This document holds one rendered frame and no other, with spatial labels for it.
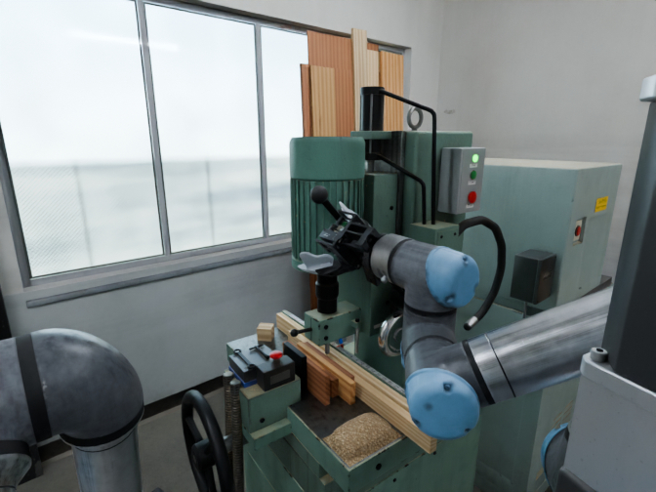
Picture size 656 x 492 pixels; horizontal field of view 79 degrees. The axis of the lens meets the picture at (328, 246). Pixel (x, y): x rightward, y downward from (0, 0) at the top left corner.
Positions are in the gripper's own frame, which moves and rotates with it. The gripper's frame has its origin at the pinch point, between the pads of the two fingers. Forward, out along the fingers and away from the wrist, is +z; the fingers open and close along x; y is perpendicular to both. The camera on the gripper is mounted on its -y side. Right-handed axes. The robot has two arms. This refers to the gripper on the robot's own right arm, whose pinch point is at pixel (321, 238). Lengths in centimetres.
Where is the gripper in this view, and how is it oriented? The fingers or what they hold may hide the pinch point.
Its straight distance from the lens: 81.3
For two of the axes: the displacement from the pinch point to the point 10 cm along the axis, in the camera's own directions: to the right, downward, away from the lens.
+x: -5.8, 7.8, -2.2
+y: -5.7, -5.9, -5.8
